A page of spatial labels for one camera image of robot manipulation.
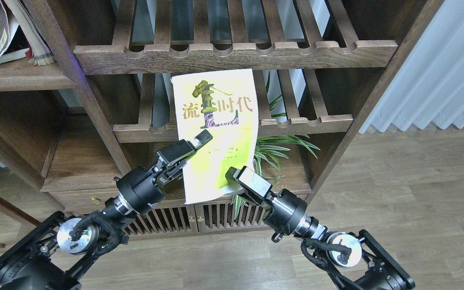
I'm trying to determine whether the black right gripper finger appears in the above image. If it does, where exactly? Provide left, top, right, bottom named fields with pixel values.
left=225, top=166, right=273, bottom=204

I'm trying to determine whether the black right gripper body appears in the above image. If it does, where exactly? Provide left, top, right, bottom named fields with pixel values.
left=239, top=189, right=309, bottom=236

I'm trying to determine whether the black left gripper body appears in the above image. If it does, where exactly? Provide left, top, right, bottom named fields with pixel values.
left=115, top=162, right=185, bottom=216

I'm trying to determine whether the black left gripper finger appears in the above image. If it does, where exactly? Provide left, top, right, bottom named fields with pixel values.
left=156, top=130, right=213, bottom=170

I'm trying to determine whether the yellow green cover book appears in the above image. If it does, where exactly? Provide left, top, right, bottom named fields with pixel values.
left=171, top=68, right=259, bottom=204

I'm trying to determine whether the dark maroon cover book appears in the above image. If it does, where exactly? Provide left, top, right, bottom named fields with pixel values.
left=0, top=0, right=56, bottom=66

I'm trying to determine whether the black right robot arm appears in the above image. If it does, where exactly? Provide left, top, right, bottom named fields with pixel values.
left=225, top=166, right=415, bottom=290

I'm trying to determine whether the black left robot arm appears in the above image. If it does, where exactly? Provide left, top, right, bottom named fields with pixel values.
left=0, top=130, right=212, bottom=290

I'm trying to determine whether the green spider plant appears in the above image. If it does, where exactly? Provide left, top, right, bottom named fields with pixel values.
left=231, top=72, right=320, bottom=219

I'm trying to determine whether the right slatted cabinet door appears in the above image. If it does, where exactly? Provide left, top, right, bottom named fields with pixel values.
left=195, top=197, right=268, bottom=234

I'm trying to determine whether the wooden drawer with brass knob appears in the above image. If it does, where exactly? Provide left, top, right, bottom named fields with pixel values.
left=50, top=188, right=118, bottom=213

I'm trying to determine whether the white pleated curtain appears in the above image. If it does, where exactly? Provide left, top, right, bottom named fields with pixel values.
left=359, top=0, right=464, bottom=134

